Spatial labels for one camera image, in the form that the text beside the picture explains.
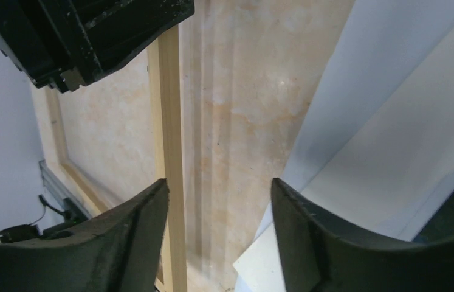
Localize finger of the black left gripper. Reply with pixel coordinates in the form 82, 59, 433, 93
45, 0, 194, 77

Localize aluminium front rail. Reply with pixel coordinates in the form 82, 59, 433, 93
39, 160, 91, 221

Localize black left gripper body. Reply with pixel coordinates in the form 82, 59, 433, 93
0, 1, 102, 93

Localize white paper sheet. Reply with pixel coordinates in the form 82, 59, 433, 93
281, 1, 454, 240

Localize white mat board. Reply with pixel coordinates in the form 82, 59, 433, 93
234, 1, 454, 291

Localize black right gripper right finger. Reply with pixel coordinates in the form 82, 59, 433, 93
271, 178, 454, 291

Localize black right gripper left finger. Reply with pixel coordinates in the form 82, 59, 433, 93
0, 179, 169, 291

